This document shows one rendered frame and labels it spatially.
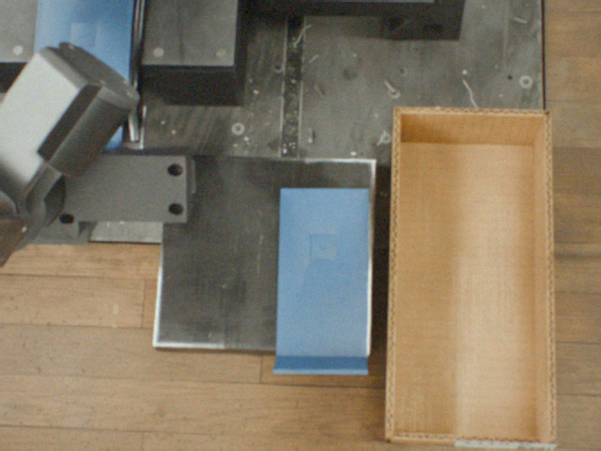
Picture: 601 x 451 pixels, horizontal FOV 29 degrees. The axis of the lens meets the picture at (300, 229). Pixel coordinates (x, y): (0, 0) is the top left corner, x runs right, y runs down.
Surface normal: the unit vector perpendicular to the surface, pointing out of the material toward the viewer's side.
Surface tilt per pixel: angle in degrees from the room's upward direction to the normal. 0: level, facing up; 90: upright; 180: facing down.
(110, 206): 31
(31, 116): 23
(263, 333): 0
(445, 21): 90
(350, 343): 0
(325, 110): 0
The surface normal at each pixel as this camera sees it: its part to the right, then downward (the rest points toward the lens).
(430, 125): -0.04, 0.96
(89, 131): 0.41, 0.53
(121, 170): -0.02, 0.25
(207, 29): -0.05, -0.29
